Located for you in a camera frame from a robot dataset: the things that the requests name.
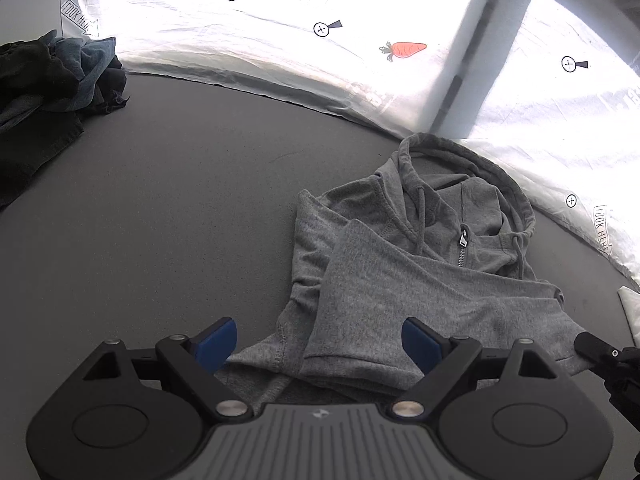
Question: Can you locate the black knit garment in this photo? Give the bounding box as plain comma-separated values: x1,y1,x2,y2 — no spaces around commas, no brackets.
0,40,86,211

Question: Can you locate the grey window frame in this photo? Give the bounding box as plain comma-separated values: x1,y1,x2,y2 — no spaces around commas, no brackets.
430,0,536,137

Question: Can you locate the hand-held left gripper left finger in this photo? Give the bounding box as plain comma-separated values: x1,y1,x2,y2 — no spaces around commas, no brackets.
80,316,251,423

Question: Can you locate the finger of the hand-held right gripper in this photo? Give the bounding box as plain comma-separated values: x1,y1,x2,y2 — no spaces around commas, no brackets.
574,332,626,373

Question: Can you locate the grey zip hoodie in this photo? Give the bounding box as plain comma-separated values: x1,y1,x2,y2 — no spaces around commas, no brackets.
215,132,592,411

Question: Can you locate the printed white sheet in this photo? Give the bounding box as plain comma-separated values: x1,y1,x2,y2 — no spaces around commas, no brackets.
57,0,640,292

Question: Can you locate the pile of crumpled dark clothes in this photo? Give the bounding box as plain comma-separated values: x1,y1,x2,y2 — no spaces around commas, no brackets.
40,30,132,117

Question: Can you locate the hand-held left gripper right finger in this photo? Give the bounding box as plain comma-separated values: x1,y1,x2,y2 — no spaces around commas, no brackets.
392,316,560,420

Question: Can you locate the folded white garment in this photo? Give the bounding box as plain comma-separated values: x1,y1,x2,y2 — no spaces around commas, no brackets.
617,285,640,347

